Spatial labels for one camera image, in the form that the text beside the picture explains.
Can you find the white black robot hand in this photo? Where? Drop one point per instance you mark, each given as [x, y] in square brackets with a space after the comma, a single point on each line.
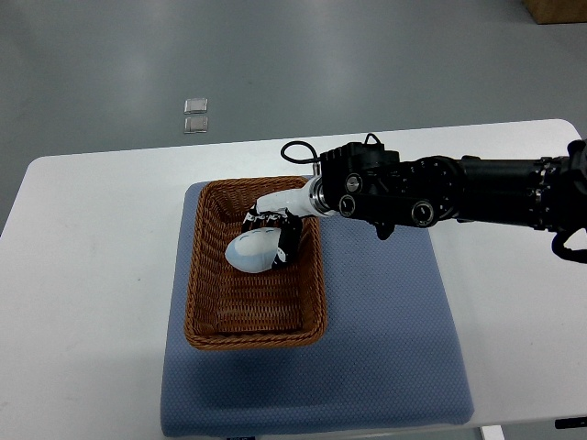
[269, 209]

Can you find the blue white plush toy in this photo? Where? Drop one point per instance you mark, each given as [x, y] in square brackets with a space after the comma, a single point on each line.
[253, 251]

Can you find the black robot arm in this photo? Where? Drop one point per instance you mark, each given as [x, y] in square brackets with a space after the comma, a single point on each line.
[365, 181]

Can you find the brown wicker basket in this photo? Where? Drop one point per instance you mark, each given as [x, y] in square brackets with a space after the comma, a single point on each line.
[227, 309]

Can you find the lower metal floor plate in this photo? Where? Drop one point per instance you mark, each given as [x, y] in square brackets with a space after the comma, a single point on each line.
[196, 124]

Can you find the metal floor plate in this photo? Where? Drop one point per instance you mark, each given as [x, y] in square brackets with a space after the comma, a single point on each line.
[196, 124]
[196, 105]

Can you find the upper metal floor plate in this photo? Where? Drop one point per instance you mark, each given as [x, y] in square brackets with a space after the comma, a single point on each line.
[196, 105]

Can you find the blue fabric mat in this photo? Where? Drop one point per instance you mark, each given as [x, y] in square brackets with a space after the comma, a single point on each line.
[390, 356]

